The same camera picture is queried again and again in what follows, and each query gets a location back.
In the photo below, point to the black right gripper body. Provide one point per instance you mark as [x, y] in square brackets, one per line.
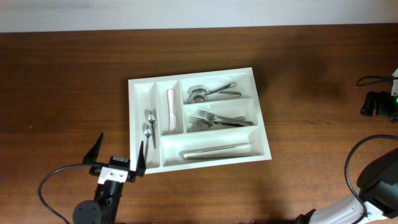
[387, 104]

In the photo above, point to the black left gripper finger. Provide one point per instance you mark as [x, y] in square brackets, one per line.
[141, 162]
[92, 155]

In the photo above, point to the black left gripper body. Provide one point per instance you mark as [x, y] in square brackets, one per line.
[95, 169]

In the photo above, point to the small metal spoon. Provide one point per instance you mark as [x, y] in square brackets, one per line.
[147, 133]
[150, 115]

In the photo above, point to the white plastic knife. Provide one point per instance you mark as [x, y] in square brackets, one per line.
[172, 116]

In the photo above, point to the metal fork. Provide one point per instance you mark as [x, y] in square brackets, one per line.
[212, 126]
[211, 117]
[194, 119]

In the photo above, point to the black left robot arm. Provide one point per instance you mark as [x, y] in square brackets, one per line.
[103, 208]

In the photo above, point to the white plastic cutlery tray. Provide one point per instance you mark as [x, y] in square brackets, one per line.
[151, 94]

